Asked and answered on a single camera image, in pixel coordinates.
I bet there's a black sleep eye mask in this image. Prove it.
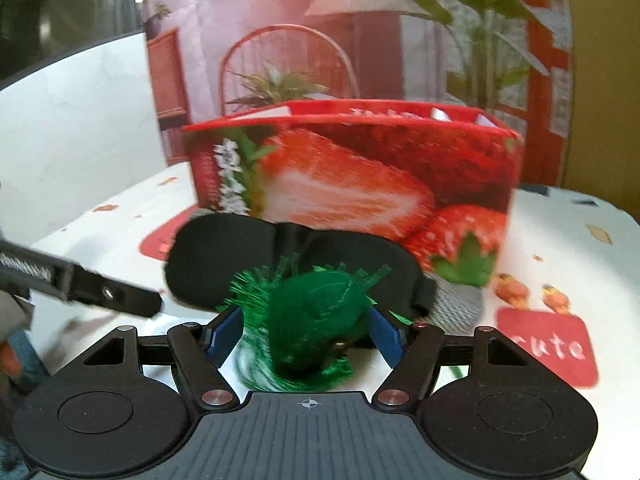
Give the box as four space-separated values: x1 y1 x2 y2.
165 214 436 322

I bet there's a green tasselled fabric pouch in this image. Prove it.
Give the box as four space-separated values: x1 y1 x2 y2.
219 257 392 392

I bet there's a grey knitted cloth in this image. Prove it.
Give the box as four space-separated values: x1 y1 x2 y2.
426 274 485 336

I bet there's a living room printed backdrop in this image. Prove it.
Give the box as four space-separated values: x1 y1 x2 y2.
136 0 573 184

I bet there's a red strawberry cardboard box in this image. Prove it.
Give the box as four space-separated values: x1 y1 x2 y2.
182 100 524 287

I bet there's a cartoon bear table cloth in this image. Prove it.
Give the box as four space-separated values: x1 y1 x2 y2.
35 164 639 479

